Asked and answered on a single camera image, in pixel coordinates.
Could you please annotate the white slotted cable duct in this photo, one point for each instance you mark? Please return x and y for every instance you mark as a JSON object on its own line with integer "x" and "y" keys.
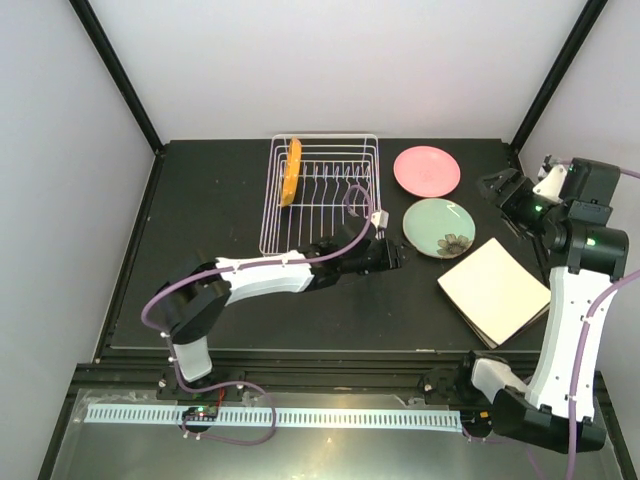
{"x": 261, "y": 417}

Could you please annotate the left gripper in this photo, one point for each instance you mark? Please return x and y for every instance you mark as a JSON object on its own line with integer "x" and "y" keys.
{"x": 392, "y": 257}

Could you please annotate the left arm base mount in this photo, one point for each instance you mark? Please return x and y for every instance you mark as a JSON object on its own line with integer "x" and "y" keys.
{"x": 220, "y": 384}

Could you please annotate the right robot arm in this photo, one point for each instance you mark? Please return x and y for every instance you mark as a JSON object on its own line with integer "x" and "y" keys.
{"x": 568, "y": 209}

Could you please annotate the pink round plate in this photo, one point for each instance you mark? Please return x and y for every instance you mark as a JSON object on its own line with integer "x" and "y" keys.
{"x": 426, "y": 171}

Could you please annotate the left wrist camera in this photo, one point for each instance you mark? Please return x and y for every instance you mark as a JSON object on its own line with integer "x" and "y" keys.
{"x": 380, "y": 219}

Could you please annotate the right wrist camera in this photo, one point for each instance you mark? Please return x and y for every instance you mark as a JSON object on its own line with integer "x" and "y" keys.
{"x": 551, "y": 176}

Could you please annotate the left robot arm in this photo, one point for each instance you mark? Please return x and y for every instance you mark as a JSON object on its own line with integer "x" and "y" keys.
{"x": 192, "y": 310}

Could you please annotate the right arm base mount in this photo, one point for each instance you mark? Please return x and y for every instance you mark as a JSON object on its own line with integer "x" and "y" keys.
{"x": 445, "y": 387}

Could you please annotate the green floral plate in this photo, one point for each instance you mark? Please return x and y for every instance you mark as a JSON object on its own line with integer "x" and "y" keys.
{"x": 439, "y": 228}

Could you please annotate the right black frame post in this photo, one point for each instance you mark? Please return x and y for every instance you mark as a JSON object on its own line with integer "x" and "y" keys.
{"x": 572, "y": 45}

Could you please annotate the left black frame post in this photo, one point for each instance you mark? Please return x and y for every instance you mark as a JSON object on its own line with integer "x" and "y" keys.
{"x": 98, "y": 37}

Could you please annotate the black frame post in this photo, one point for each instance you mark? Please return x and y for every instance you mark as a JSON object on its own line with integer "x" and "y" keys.
{"x": 98, "y": 37}
{"x": 572, "y": 45}

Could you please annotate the orange dotted scalloped plate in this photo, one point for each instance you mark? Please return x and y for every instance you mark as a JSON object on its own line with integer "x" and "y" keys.
{"x": 291, "y": 172}

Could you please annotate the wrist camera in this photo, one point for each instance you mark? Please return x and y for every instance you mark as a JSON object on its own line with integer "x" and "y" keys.
{"x": 551, "y": 176}
{"x": 380, "y": 219}

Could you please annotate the white wire dish rack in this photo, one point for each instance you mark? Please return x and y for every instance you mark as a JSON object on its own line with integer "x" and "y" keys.
{"x": 338, "y": 175}

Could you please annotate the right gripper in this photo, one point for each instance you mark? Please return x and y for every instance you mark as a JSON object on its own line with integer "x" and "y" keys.
{"x": 512, "y": 178}

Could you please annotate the white square plate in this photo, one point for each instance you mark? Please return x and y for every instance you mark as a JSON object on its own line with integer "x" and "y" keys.
{"x": 495, "y": 294}

